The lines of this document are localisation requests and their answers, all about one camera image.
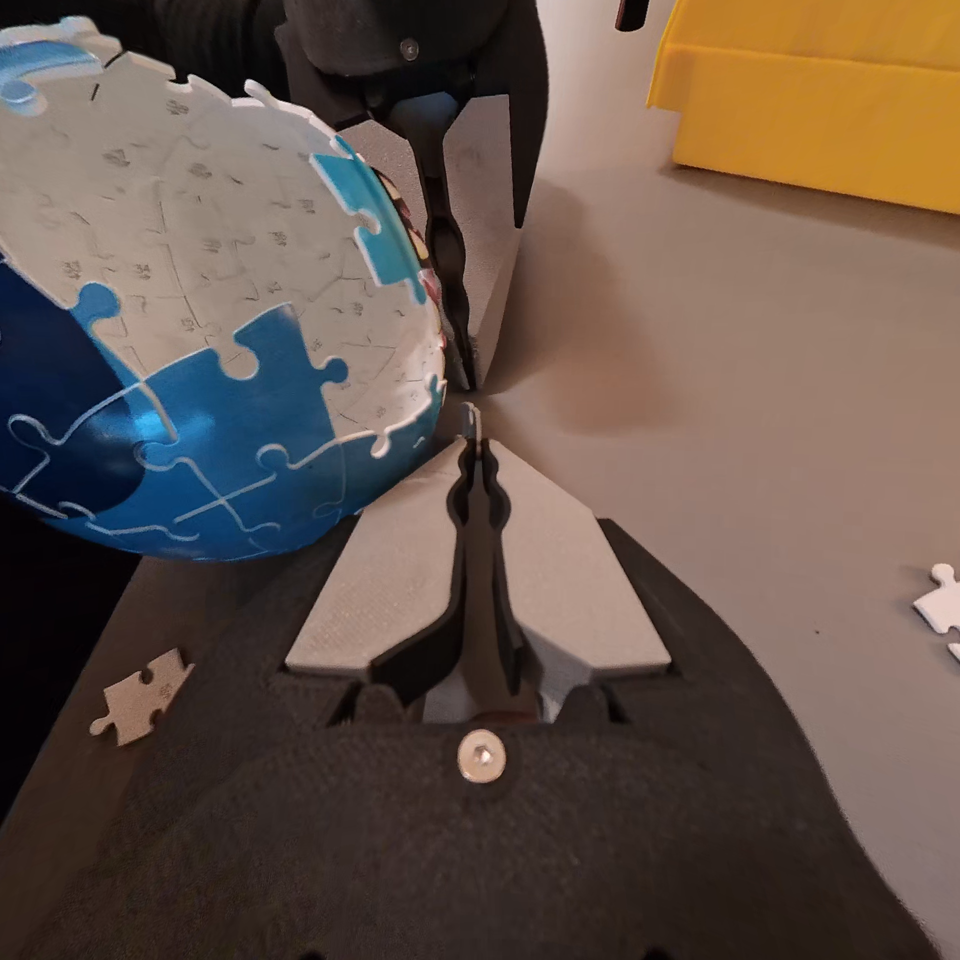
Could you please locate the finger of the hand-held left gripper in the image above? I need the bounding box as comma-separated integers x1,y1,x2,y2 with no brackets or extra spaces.
427,92,528,393
341,118,444,245

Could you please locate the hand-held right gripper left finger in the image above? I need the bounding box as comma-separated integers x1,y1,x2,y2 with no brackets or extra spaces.
285,437,475,708

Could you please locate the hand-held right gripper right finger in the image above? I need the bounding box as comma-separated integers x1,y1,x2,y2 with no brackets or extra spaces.
480,437,674,725

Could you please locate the blue and white puzzle ball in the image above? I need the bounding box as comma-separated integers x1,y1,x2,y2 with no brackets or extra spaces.
0,15,449,562

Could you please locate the person's left forearm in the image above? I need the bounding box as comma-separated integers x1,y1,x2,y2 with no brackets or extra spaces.
105,0,301,95

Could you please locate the yellow plastic bin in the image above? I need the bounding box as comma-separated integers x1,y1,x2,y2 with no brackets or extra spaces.
646,0,960,215

